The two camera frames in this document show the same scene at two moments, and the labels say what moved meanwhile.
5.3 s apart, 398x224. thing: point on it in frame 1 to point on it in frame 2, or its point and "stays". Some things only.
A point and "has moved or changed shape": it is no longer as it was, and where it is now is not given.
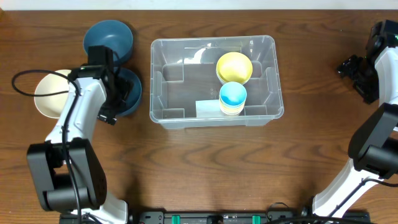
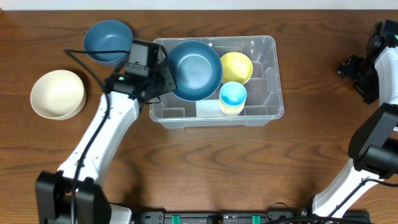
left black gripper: x=115 y=101 to x=165 y=79
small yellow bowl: x=234 y=67 stays
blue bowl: x=134 y=98 has moved or changed shape
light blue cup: x=232 y=94 stays
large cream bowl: x=52 y=105 stays
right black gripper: x=359 y=78 stays
